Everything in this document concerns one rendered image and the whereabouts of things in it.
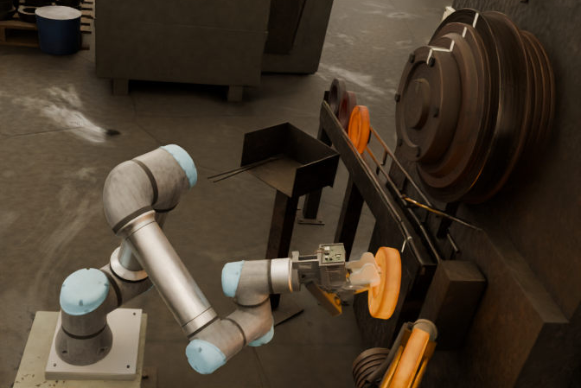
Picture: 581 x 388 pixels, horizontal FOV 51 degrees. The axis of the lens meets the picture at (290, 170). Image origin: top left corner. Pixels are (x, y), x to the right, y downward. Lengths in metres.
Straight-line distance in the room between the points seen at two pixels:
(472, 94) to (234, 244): 1.61
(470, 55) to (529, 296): 0.54
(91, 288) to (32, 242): 1.11
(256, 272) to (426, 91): 0.57
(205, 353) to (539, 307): 0.69
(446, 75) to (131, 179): 0.72
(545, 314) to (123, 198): 0.91
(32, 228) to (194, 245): 0.68
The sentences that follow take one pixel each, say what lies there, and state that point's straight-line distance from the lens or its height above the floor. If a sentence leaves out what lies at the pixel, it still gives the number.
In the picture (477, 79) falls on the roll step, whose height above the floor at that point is 1.24.
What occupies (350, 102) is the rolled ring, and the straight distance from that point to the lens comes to 2.44.
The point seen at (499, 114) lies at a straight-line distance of 1.35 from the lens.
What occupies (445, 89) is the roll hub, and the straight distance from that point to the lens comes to 1.40.
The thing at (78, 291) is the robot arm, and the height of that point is 0.56.
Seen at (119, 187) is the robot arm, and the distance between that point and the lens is 1.34.
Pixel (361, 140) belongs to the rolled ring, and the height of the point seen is 0.68.
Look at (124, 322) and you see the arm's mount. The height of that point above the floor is 0.34.
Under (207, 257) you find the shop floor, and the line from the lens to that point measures 2.66.
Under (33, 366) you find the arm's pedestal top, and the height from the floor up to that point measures 0.30.
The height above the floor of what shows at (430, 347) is 0.70.
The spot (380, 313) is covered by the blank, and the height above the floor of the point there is 0.80.
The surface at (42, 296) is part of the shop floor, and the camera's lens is 2.49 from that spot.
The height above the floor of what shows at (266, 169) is 0.59.
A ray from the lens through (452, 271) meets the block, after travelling 1.52.
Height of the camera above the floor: 1.67
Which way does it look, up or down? 30 degrees down
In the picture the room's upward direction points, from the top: 10 degrees clockwise
